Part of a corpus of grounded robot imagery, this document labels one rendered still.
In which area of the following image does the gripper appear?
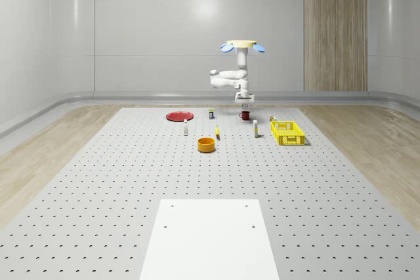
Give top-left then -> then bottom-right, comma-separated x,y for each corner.
234,92 -> 256,110

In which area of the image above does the yellow bowl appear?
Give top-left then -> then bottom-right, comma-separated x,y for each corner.
197,137 -> 217,153

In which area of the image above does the yellow basket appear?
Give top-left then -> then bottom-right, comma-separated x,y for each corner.
270,121 -> 306,146

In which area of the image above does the red plate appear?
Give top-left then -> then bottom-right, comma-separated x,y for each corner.
165,111 -> 195,123

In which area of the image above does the white board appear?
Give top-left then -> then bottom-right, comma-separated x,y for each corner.
138,199 -> 281,280

